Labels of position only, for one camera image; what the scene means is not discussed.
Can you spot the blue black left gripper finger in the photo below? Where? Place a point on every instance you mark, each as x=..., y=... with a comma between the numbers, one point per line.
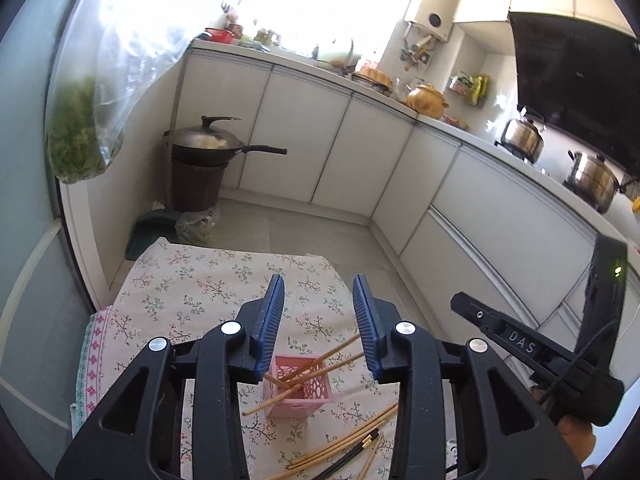
x=135, y=430

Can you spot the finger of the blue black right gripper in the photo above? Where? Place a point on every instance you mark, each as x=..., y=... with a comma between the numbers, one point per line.
x=501, y=431

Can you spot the bamboo chopstick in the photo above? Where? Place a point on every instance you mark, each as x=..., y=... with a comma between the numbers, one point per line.
x=367, y=465
x=276, y=381
x=298, y=384
x=350, y=434
x=319, y=359
x=345, y=447

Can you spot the black chopstick gold band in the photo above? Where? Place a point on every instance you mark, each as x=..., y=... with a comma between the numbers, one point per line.
x=347, y=458
x=368, y=436

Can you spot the white kitchen cabinets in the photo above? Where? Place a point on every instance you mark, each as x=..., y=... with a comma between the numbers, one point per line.
x=452, y=212

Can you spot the person's hand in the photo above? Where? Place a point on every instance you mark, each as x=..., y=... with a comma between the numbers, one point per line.
x=578, y=435

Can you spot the pink perforated utensil basket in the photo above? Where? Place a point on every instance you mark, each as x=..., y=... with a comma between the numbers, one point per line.
x=314, y=394

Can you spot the floral tablecloth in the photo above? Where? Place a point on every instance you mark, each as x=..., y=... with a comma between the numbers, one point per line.
x=182, y=292

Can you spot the dark green dustpan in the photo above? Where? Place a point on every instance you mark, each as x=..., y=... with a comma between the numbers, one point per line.
x=149, y=228

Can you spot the clear plastic bag on floor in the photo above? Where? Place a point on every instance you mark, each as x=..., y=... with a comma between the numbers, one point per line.
x=198, y=228

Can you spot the dark brown bin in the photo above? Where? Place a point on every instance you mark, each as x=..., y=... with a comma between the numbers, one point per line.
x=195, y=188

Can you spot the black wok with lid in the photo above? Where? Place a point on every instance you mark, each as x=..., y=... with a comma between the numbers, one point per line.
x=207, y=145

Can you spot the black range hood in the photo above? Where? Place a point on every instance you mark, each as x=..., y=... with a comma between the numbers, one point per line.
x=581, y=78

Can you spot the green yellow packages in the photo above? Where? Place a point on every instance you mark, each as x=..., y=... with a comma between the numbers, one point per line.
x=473, y=89

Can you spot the yellow clay pot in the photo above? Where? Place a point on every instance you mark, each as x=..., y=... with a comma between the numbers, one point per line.
x=427, y=101

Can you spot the plastic bag of greens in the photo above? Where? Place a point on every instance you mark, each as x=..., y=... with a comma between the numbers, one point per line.
x=94, y=98

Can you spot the white water heater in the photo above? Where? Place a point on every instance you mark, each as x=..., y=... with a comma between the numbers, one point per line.
x=432, y=16

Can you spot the red basket on counter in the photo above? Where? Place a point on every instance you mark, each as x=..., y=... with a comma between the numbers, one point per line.
x=220, y=36

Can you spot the steel stockpot with handle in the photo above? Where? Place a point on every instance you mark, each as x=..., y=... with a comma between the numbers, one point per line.
x=592, y=180

